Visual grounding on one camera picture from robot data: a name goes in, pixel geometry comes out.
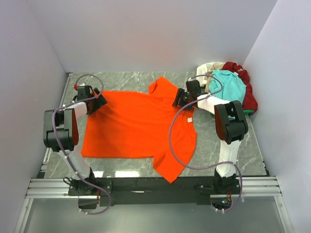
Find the black base beam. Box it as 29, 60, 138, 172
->
68, 176, 241, 210

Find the purple cable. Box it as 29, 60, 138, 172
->
169, 74, 243, 213
52, 74, 113, 216

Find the teal t shirt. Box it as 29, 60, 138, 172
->
208, 69, 246, 103

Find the beige t shirt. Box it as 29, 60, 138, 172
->
204, 62, 225, 93

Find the cream white t shirt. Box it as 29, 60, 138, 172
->
196, 64, 206, 87

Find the orange t shirt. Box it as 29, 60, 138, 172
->
82, 77, 197, 183

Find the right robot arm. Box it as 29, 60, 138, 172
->
169, 80, 248, 192

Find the aluminium frame rail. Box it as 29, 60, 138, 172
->
13, 72, 98, 233

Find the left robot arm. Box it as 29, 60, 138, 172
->
43, 85, 107, 189

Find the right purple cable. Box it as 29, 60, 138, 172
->
169, 74, 243, 213

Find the dark red t shirt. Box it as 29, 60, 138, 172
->
222, 62, 258, 113

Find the green t shirt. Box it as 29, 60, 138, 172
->
243, 110, 255, 116

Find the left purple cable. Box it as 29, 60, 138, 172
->
52, 74, 113, 216

